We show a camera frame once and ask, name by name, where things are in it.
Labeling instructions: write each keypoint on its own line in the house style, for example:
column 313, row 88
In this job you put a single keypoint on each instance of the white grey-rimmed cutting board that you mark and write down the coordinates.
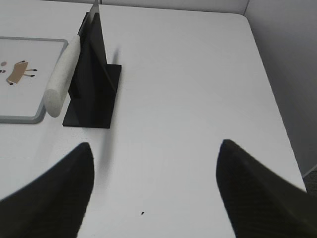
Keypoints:
column 26, row 65

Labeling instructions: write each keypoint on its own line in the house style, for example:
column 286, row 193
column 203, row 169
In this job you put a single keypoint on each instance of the black knife stand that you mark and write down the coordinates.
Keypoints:
column 94, row 83

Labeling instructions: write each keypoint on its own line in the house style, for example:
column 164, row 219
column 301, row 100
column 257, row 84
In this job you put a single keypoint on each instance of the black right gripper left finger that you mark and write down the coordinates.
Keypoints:
column 55, row 203

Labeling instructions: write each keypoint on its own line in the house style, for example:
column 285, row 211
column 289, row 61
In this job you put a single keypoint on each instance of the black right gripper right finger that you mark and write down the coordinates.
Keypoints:
column 258, row 202

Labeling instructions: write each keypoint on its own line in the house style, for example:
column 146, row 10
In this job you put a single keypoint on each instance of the white-handled kitchen knife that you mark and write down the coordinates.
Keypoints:
column 59, row 82

